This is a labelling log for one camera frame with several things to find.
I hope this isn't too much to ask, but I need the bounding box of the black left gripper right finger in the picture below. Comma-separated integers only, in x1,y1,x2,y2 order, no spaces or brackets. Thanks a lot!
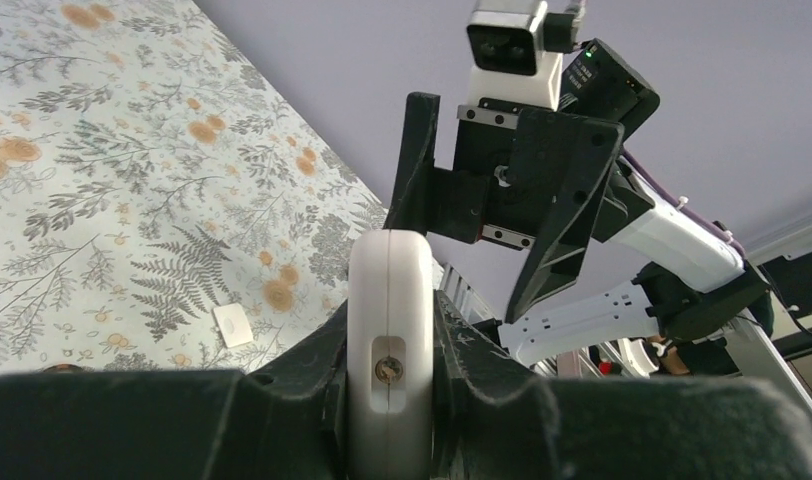
432,292,812,479

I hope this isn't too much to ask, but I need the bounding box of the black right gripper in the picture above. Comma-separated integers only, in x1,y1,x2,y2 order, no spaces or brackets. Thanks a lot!
383,92,624,324

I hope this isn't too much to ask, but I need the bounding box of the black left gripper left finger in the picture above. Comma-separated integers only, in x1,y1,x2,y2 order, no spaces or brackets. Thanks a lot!
0,308,346,479

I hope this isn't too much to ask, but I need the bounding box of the white battery cover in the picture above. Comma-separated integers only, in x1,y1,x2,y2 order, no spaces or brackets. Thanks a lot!
212,303,254,349

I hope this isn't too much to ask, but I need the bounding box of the white red remote control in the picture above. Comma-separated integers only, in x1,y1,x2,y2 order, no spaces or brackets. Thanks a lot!
346,230,434,479

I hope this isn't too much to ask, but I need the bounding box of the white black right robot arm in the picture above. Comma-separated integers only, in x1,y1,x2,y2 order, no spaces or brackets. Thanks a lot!
386,39,768,366

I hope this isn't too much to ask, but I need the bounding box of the small round tape roll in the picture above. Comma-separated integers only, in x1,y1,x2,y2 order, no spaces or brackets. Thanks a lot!
42,363,85,373

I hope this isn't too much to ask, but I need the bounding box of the floral table mat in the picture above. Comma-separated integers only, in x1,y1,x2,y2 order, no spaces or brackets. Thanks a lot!
0,1,387,375

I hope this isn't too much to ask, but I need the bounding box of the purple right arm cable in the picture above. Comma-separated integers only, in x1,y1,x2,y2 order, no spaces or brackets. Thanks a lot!
621,148,748,260

